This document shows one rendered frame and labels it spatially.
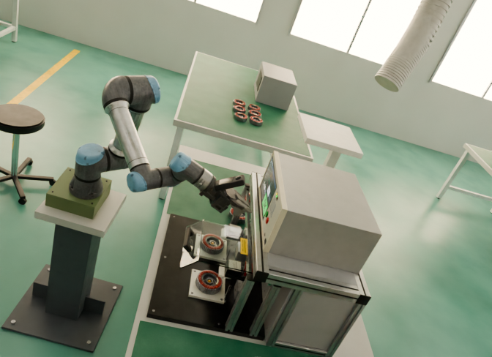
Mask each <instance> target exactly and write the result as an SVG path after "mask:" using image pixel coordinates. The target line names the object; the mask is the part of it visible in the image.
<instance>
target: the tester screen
mask: <svg viewBox="0 0 492 357"><path fill-rule="evenodd" d="M264 181H265V183H266V188H265V190H264ZM262 182H263V191H264V196H265V194H266V199H267V208H268V206H269V202H268V194H267V190H268V188H269V186H270V193H271V199H272V196H273V194H274V192H275V189H276V185H275V175H274V168H273V163H272V159H271V161H270V164H269V167H268V168H267V171H266V174H265V176H264V179H263V181H262ZM263 199H264V198H263ZM263 199H262V190H261V200H262V202H263Z"/></svg>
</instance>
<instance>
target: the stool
mask: <svg viewBox="0 0 492 357"><path fill-rule="evenodd" d="M44 126H45V117H44V115H43V114H42V113H41V112H40V111H38V110H37V109H35V108H32V107H29V106H27V105H20V104H3V105H0V131H2V132H7V133H11V134H12V162H11V171H9V170H6V169H4V168H2V167H0V173H3V174H4V175H6V176H2V177H0V182H3V181H8V180H11V179H12V180H13V182H14V185H15V188H16V190H17V192H18V195H19V197H20V199H19V200H18V202H19V204H21V205H24V204H25V203H26V202H27V199H26V196H25V194H24V191H23V189H22V186H21V183H20V182H19V180H18V179H27V180H37V181H49V184H50V185H51V186H53V185H54V184H55V182H56V180H55V179H54V177H50V176H33V175H24V174H20V173H21V172H22V171H23V170H24V168H25V167H26V166H27V165H32V163H33V160H32V158H30V157H27V158H26V159H25V161H24V162H23V163H22V164H21V165H20V166H19V167H18V158H19V145H20V135H25V134H31V133H34V132H37V131H39V130H41V129H42V128H43V127H44Z"/></svg>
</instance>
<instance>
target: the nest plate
mask: <svg viewBox="0 0 492 357"><path fill-rule="evenodd" d="M199 272H200V271H199V270H195V269H192V273H191V279H190V289H189V295H188V296H189V297H192V298H199V299H202V300H206V301H212V302H216V303H220V304H224V300H223V299H224V297H225V281H226V278H223V277H222V280H223V285H222V287H221V289H220V291H219V292H218V293H216V294H212V295H211V294H210V295H209V294H205V293H204V292H202V291H200V290H199V289H198V288H197V287H196V284H195V280H196V278H197V276H198V273H199Z"/></svg>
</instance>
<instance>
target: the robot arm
mask: <svg viewBox="0 0 492 357"><path fill-rule="evenodd" d="M160 97H161V93H160V85H159V83H158V82H157V79H156V78H155V77H153V76H151V75H125V76H123V75H119V76H116V77H114V78H111V79H110V80H109V81H108V82H107V83H106V85H105V87H104V89H103V91H102V106H103V108H104V111H105V113H106V114H108V115H109V116H110V119H111V122H112V125H113V128H114V130H115V133H116V135H115V138H114V139H112V140H111V141H110V143H109V145H108V146H106V147H102V146H101V145H100V144H95V143H87V144H84V145H82V146H81V147H79V149H78V150H77V154H76V156H75V174H74V176H73V178H72V179H71V181H70V184H69V191H70V193H71V194H72V195H73V196H75V197H77V198H80V199H84V200H90V199H94V198H97V197H99V196H100V195H101V194H102V193H103V183H102V179H101V173H104V172H108V171H113V170H121V169H122V170H124V169H128V168H129V170H130V173H128V174H127V186H128V188H129V189H130V191H131V192H145V191H147V190H151V189H157V188H161V187H175V186H176V185H178V184H180V183H181V182H183V181H185V180H187V181H189V182H190V183H191V184H192V185H194V186H195V187H197V188H198V189H199V190H200V192H199V195H200V196H201V197H202V196H203V195H204V196H205V197H207V198H208V199H209V201H210V204H211V207H213V208H214V209H216V210H217V211H219V212H220V213H222V212H223V211H224V210H226V209H227V208H228V206H229V205H230V204H231V207H232V208H233V210H234V212H233V215H234V216H238V215H240V214H242V213H244V212H247V213H252V210H251V208H250V206H249V205H248V203H247V202H246V200H245V199H244V198H243V197H242V196H241V195H240V194H239V193H238V192H237V191H236V190H235V189H233V188H234V187H240V186H244V185H245V176H244V175H239V176H233V177H230V178H224V179H221V180H216V177H214V176H213V175H212V174H211V173H210V172H209V171H208V170H206V169H205V168H203V167H202V166H201V165H199V164H198V163H197V162H196V161H195V160H193V159H192V158H191V157H190V156H187V155H186V154H185V153H183V152H179V153H178V154H176V155H175V156H174V158H173V159H172V160H171V162H170V164H169V166H167V167H162V168H153V169H151V167H150V165H149V161H148V159H147V157H146V154H145V151H144V148H143V146H142V144H141V140H140V138H139V136H138V129H139V127H140V125H141V121H142V119H143V117H144V114H145V113H146V112H148V111H149V110H150V108H151V106H152V104H156V103H158V102H159V101H160Z"/></svg>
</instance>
